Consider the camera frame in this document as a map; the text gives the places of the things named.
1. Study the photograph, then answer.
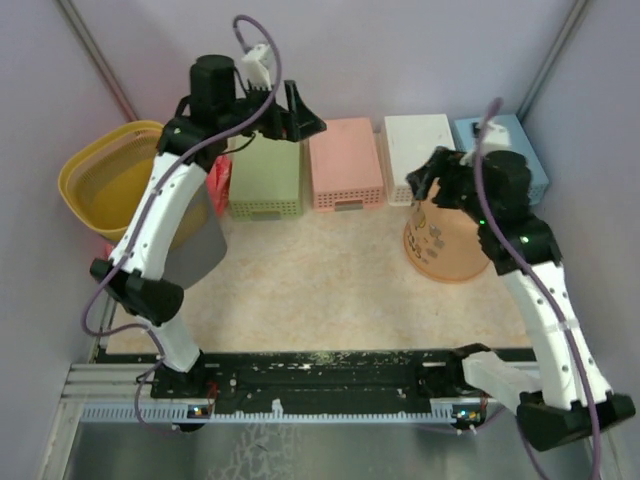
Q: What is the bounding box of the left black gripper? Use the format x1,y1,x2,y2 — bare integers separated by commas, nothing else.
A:
222,79,329,145

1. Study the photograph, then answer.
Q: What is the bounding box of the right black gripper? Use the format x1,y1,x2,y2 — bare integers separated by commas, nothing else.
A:
405,145,493,226

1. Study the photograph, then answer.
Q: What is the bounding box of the white perforated plastic basket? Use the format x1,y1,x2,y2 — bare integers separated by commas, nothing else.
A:
378,114,455,207

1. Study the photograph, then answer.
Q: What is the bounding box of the pink perforated plastic basket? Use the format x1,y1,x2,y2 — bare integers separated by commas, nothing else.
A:
308,117,384,212

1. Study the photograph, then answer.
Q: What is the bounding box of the green perforated plastic basket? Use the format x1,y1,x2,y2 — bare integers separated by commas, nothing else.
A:
229,135,303,220

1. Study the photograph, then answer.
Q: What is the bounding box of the orange plastic bin liner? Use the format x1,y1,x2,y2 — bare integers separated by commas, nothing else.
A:
403,183,489,283

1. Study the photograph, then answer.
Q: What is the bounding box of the blue perforated plastic basket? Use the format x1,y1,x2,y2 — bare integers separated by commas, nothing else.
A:
451,114,549,206

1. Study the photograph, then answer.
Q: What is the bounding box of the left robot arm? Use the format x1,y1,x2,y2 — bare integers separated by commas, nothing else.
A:
90,43,327,397

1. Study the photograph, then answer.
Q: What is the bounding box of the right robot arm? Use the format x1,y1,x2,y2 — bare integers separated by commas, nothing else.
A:
406,147,636,452

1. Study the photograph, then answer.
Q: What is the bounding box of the red plastic bag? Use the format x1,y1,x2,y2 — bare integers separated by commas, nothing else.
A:
93,148,231,259

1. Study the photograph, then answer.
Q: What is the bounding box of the grey plastic bin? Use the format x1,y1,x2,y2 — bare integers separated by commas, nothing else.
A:
163,184,227,290

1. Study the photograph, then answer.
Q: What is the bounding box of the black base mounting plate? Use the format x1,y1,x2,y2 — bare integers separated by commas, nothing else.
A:
149,349,506,416

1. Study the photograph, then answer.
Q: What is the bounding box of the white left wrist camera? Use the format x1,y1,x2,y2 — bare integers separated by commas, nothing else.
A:
241,43,280,92

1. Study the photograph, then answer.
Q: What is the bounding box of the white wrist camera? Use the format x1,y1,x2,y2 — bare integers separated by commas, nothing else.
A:
241,43,280,92
472,120,511,150

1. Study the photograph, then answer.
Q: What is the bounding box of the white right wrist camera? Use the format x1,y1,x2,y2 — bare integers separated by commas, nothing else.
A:
472,120,511,150

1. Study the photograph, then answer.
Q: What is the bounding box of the white slotted cable duct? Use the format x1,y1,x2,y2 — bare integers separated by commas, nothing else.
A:
79,403,494,424

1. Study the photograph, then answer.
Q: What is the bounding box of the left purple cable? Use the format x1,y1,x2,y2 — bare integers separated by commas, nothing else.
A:
79,14,285,434

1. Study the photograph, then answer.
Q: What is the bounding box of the aluminium frame rail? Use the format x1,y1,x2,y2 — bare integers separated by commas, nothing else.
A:
61,364,151,401

